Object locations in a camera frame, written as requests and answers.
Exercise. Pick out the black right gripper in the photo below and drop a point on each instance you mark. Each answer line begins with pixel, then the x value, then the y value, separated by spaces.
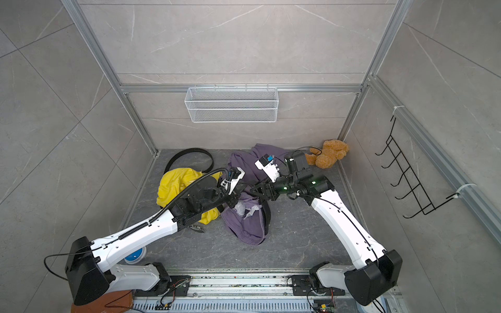
pixel 270 188

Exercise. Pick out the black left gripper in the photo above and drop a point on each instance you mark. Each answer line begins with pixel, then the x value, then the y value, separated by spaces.
pixel 231 197

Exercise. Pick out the yellow trousers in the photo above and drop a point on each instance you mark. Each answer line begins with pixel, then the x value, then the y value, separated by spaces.
pixel 175 181

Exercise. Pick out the purple garment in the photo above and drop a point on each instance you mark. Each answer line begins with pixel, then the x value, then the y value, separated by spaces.
pixel 246 221

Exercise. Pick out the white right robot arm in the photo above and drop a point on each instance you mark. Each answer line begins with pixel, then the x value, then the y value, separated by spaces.
pixel 374 269

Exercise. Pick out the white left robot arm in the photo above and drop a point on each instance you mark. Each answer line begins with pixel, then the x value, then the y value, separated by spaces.
pixel 92 266

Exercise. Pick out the brown teddy bear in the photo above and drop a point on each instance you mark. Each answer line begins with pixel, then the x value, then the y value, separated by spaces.
pixel 331 152

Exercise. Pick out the blue white round button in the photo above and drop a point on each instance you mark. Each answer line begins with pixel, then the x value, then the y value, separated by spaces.
pixel 136 256

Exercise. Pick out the brown leather object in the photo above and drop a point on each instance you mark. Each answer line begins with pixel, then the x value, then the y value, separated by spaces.
pixel 108 303

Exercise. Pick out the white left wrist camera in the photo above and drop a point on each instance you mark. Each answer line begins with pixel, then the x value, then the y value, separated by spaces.
pixel 234 175

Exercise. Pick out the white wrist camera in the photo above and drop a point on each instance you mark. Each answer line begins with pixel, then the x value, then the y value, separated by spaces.
pixel 234 175
pixel 267 164

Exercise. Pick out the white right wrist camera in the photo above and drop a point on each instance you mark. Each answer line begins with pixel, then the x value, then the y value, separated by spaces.
pixel 267 164

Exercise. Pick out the white wire mesh basket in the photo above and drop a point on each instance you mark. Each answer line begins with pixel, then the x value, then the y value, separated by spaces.
pixel 232 104

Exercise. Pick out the metal base rail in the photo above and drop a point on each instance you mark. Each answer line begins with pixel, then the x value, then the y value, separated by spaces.
pixel 258 290

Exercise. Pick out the black wire hook rack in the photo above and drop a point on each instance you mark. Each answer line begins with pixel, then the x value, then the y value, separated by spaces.
pixel 409 177

